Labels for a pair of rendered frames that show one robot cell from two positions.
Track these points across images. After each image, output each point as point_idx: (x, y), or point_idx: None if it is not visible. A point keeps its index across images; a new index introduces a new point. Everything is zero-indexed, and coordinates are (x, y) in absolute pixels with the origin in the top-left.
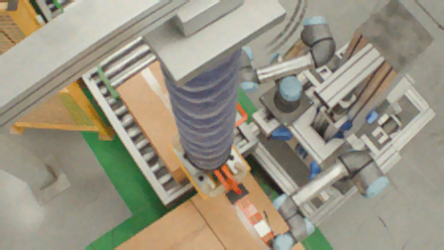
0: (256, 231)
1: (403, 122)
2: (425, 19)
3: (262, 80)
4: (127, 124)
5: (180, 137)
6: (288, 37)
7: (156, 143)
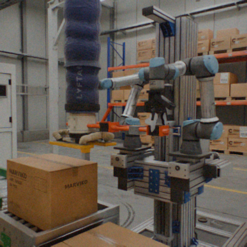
0: (132, 130)
1: (231, 231)
2: (212, 212)
3: (113, 80)
4: None
5: (66, 42)
6: (127, 226)
7: (36, 166)
